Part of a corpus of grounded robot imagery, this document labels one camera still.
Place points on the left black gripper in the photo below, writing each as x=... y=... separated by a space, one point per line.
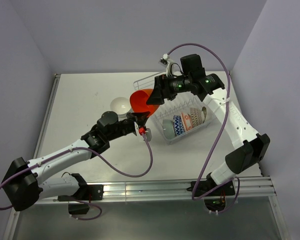
x=140 y=118

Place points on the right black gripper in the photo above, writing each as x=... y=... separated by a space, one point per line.
x=162 y=90

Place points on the orange plastic cup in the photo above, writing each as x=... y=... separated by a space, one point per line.
x=138 y=102

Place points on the white ceramic bowl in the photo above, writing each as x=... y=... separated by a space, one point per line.
x=121 y=106

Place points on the grey-green ceramic bowl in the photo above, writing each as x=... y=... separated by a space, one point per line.
x=168 y=129

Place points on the orange geometric blue bowl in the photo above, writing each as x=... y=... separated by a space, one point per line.
x=178 y=125

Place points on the orange floral ceramic bowl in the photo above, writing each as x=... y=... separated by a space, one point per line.
x=186 y=121

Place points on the brown patterned ceramic bowl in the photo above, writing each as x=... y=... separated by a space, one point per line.
x=196 y=116

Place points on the green flower-shaped bowl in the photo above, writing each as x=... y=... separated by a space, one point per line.
x=204 y=114

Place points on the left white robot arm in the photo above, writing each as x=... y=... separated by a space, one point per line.
x=26 y=182

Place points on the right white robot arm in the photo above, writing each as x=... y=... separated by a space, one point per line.
x=249 y=146

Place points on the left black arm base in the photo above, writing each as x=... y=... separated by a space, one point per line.
x=83 y=199

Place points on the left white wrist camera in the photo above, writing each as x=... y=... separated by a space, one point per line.
x=145 y=133

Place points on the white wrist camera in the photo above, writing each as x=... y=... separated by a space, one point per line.
x=145 y=133
x=166 y=61

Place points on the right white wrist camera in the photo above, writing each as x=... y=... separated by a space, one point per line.
x=166 y=61

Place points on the aluminium frame rail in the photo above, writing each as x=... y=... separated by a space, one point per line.
x=157 y=207

